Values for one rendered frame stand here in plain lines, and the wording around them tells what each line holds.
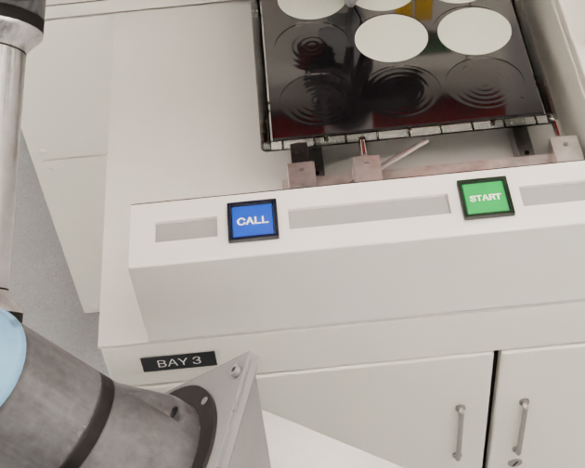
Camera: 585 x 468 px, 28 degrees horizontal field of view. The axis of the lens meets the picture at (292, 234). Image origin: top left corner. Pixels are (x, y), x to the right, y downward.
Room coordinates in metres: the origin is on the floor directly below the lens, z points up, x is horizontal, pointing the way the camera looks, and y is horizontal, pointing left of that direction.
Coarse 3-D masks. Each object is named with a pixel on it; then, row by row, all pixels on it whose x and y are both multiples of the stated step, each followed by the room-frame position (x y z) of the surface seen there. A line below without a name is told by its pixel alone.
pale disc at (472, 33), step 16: (448, 16) 1.25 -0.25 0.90; (464, 16) 1.25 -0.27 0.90; (480, 16) 1.24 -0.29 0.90; (496, 16) 1.24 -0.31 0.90; (448, 32) 1.22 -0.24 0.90; (464, 32) 1.21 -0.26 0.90; (480, 32) 1.21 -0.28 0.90; (496, 32) 1.21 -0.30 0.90; (464, 48) 1.18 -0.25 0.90; (480, 48) 1.18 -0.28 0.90; (496, 48) 1.17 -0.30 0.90
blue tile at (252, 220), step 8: (232, 208) 0.88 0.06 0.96; (240, 208) 0.88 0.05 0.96; (248, 208) 0.88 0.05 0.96; (256, 208) 0.88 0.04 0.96; (264, 208) 0.88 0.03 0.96; (272, 208) 0.88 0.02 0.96; (232, 216) 0.87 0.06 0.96; (240, 216) 0.87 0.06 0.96; (248, 216) 0.87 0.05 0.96; (256, 216) 0.87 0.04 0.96; (264, 216) 0.86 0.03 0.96; (272, 216) 0.86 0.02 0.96; (232, 224) 0.86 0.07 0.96; (240, 224) 0.86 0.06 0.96; (248, 224) 0.86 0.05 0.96; (256, 224) 0.85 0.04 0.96; (264, 224) 0.85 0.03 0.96; (272, 224) 0.85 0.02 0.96; (240, 232) 0.84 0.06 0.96; (248, 232) 0.84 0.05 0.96; (256, 232) 0.84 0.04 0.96; (264, 232) 0.84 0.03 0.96; (272, 232) 0.84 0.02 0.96
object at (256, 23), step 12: (252, 0) 1.33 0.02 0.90; (252, 12) 1.30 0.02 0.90; (252, 24) 1.28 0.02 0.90; (264, 60) 1.20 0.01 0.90; (264, 72) 1.18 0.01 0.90; (264, 84) 1.15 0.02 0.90; (264, 96) 1.13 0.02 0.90; (264, 108) 1.11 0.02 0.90; (264, 120) 1.08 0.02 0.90; (264, 132) 1.06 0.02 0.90; (264, 144) 1.04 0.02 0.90
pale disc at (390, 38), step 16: (384, 16) 1.27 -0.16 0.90; (400, 16) 1.26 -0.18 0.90; (368, 32) 1.24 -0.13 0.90; (384, 32) 1.23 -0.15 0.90; (400, 32) 1.23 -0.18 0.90; (416, 32) 1.22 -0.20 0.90; (368, 48) 1.20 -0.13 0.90; (384, 48) 1.20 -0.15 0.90; (400, 48) 1.20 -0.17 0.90; (416, 48) 1.19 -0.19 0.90
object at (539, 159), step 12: (528, 156) 0.99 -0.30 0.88; (540, 156) 0.99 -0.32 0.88; (408, 168) 0.99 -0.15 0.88; (420, 168) 0.99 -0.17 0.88; (432, 168) 0.99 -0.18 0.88; (444, 168) 0.99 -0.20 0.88; (456, 168) 0.98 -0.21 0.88; (468, 168) 0.98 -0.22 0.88; (480, 168) 0.98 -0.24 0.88; (492, 168) 0.98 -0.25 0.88; (324, 180) 0.99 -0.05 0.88; (336, 180) 0.99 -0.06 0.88; (348, 180) 0.98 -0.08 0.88
